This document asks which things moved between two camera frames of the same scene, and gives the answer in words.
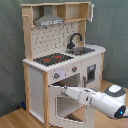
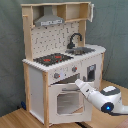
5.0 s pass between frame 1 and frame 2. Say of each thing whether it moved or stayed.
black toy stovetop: stayed
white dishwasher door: stayed
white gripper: moved
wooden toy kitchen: stayed
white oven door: moved
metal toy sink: stayed
